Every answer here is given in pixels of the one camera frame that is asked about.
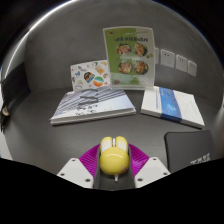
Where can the black panel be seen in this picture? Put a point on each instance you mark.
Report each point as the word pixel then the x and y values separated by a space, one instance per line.
pixel 16 85

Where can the white sticker card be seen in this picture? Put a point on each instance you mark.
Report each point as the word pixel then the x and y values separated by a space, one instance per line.
pixel 88 75

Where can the green menu sign stand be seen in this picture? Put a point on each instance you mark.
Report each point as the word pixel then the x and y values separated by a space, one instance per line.
pixel 130 56

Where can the white book with blue band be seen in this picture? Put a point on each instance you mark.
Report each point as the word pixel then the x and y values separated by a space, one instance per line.
pixel 171 105

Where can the yellow computer mouse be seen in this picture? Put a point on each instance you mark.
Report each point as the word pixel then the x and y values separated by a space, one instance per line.
pixel 114 160

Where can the row of white wall sockets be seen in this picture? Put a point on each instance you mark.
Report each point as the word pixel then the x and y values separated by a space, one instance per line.
pixel 167 58

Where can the black mouse pad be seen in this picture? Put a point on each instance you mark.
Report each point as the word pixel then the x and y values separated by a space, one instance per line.
pixel 186 146

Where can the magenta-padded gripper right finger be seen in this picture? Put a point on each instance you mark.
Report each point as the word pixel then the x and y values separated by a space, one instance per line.
pixel 140 161

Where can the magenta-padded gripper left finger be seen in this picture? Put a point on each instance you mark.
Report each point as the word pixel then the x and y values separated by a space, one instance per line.
pixel 88 161

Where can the striped grey book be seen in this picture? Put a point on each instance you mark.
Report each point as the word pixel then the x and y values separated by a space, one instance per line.
pixel 93 105

